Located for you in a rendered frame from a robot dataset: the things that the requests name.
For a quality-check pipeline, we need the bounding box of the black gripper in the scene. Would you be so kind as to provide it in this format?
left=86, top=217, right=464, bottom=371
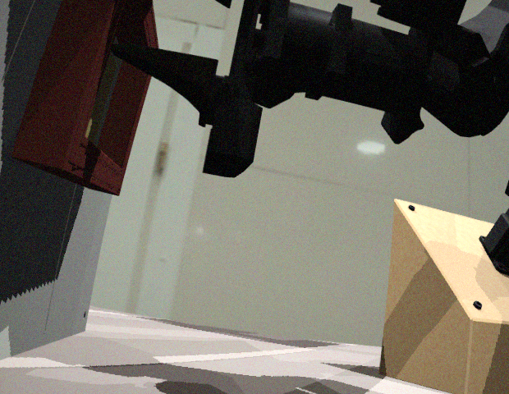
left=112, top=0, right=365, bottom=178

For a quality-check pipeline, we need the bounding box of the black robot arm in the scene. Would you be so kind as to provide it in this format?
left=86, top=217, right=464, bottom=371
left=341, top=0, right=509, bottom=276

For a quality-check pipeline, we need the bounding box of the dark red picture frame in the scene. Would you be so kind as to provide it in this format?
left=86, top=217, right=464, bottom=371
left=11, top=0, right=158, bottom=196

